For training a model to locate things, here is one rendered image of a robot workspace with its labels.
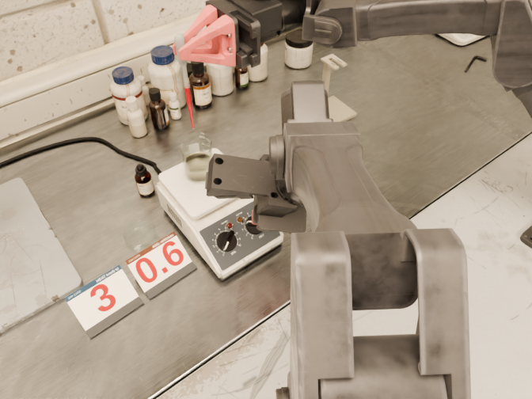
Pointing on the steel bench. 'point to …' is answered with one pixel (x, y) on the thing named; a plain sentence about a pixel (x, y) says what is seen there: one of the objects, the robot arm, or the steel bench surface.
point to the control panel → (249, 243)
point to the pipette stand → (337, 110)
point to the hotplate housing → (189, 226)
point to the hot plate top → (190, 191)
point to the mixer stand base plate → (29, 258)
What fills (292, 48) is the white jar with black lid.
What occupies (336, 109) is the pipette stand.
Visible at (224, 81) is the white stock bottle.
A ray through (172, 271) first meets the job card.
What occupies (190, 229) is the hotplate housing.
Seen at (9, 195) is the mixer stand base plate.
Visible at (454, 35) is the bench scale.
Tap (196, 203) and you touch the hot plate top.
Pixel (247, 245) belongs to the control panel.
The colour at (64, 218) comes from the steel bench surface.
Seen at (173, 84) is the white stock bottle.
